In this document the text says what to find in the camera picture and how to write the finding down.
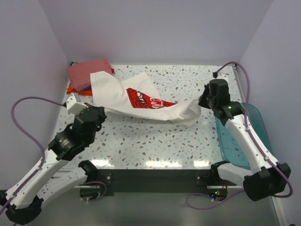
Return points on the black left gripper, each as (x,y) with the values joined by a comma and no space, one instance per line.
(102,115)

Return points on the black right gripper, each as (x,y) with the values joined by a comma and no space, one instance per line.
(201,101)

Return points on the white t-shirt with red print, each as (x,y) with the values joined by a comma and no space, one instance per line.
(139,98)

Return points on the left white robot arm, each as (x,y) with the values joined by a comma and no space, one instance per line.
(23,202)

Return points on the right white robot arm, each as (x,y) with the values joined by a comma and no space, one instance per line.
(267,176)

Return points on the orange folded t-shirt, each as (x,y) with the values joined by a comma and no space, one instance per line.
(84,93)

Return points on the blue folded t-shirt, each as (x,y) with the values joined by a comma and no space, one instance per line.
(86,88)

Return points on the pink folded t-shirt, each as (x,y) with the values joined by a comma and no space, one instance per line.
(79,73)

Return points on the teal translucent plastic bin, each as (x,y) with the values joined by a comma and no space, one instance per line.
(244,141)

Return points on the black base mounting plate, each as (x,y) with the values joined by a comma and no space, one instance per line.
(155,181)

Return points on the aluminium frame rail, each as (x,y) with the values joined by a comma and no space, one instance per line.
(226,172)

